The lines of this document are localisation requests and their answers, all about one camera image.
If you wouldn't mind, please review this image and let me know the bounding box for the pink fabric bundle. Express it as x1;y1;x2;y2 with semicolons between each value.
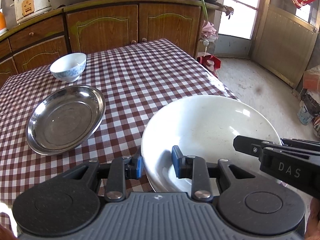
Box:
201;21;218;40

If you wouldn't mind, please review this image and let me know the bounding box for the orange cardboard box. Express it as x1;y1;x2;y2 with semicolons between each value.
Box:
303;66;320;90

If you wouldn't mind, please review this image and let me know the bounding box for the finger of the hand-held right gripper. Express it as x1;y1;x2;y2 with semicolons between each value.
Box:
232;135;266;159
280;138;320;159

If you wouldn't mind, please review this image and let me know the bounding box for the small steel plate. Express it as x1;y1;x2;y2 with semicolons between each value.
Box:
26;85;106;155

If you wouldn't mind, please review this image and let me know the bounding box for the pale blue bag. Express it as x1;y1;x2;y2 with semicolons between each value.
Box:
297;102;316;126

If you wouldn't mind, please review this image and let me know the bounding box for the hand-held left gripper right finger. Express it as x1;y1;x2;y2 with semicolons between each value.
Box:
172;145;252;203

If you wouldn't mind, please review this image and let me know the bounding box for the plain white bowl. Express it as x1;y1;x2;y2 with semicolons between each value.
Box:
141;94;282;193

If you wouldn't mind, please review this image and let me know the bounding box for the orange electric kettle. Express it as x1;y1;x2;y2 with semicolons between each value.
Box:
0;9;7;37

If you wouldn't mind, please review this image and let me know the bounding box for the blue patterned white bowl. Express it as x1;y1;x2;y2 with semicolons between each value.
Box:
49;52;87;83

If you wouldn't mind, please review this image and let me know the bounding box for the person's right hand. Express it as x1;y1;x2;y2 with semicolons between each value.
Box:
310;198;320;240

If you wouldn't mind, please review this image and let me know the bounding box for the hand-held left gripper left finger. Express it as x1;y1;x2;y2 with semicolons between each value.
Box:
66;154;144;203

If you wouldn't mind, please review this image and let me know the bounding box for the grey glazed door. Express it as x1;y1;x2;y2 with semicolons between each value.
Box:
215;0;267;60

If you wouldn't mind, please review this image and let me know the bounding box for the wooden double-door cabinet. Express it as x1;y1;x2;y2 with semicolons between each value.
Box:
64;0;209;58

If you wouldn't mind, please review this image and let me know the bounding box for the tan panelled door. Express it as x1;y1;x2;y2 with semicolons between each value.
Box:
251;0;320;89

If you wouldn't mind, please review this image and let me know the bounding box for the green onion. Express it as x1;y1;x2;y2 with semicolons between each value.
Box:
182;0;209;22

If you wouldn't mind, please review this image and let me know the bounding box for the brown white checked tablecloth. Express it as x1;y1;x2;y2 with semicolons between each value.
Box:
0;38;242;230

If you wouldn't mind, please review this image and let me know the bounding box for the white rice cooker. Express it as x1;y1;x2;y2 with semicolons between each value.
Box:
10;0;57;25

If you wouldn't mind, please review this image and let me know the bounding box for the red bag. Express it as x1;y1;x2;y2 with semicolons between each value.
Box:
197;54;222;72

